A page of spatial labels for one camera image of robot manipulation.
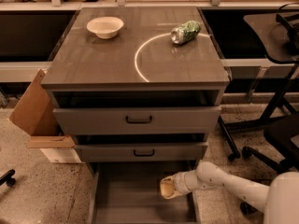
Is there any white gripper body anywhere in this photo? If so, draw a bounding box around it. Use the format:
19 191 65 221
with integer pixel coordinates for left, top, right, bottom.
172 171 195 195

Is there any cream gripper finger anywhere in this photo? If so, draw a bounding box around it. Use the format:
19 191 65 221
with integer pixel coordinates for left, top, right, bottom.
162 192 180 200
161 175 174 184

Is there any yellow sponge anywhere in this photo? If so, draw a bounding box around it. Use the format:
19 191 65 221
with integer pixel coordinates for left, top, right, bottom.
161 184 173 193

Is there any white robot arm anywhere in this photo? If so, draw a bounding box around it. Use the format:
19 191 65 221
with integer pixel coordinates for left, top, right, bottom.
160 161 299 224

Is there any grey open bottom drawer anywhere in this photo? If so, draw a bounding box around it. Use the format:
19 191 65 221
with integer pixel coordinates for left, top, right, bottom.
87 161 200 224

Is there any grey top drawer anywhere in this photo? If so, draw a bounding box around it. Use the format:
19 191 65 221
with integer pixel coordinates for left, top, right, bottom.
53 106 221 135

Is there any grey middle drawer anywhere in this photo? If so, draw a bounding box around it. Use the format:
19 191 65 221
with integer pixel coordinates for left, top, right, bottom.
75 142 208 162

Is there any grey drawer cabinet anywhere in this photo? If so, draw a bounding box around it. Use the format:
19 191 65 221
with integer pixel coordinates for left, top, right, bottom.
40 6 231 173

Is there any black office chair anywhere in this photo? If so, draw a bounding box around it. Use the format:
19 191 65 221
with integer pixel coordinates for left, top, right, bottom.
242 113 299 224

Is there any green soda can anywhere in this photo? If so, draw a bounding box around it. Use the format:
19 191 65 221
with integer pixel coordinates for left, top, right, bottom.
170 21 201 45

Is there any brown cardboard box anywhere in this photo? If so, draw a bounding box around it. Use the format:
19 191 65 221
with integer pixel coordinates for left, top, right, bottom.
9 70 81 163

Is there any black chair caster left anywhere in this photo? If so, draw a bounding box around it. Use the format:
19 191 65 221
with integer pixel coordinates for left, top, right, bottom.
0 169 16 187

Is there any white bowl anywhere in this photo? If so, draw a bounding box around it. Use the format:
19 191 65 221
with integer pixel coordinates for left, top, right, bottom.
87 17 124 39

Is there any black side table stand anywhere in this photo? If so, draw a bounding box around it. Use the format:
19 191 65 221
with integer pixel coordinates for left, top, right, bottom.
219 2 299 161

